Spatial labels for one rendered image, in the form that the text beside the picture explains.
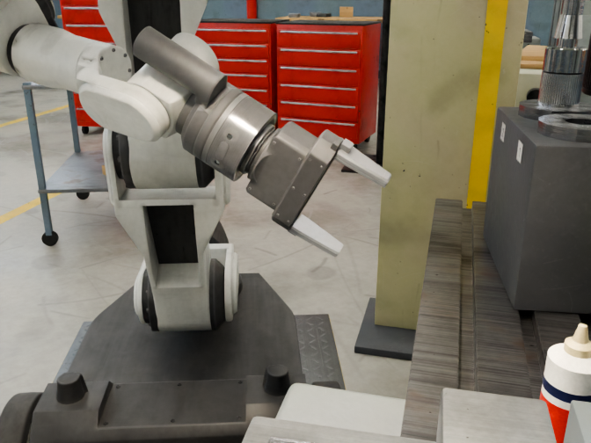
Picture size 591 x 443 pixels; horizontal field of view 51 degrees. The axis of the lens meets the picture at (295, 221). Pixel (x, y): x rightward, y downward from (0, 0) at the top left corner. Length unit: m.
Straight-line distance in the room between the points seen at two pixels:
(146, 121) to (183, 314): 0.62
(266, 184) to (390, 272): 1.71
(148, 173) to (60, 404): 0.42
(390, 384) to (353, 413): 1.52
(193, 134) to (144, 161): 0.35
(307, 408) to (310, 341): 0.97
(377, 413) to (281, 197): 0.25
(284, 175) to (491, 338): 0.27
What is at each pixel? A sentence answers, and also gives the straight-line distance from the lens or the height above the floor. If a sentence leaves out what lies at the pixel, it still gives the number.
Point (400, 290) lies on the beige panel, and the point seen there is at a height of 0.19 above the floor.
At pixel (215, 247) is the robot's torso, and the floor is 0.74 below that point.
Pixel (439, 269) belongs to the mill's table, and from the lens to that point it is 0.81.
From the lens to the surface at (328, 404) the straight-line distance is 0.68.
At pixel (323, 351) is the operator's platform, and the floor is 0.40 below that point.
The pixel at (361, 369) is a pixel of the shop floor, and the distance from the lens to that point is 2.26.
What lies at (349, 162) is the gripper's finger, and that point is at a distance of 0.64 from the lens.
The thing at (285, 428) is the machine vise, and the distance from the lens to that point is 0.42.
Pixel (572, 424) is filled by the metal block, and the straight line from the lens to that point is 0.34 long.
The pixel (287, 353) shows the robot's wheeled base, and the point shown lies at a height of 0.57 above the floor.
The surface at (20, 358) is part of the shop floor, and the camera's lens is 2.51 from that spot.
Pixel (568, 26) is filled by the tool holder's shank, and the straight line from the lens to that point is 0.81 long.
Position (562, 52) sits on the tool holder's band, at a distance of 0.80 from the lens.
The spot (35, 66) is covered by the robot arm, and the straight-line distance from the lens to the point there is 0.80.
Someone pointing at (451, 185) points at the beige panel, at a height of 0.62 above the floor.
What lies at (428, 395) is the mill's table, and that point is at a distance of 0.57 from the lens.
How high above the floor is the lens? 1.26
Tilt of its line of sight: 21 degrees down
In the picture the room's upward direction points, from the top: straight up
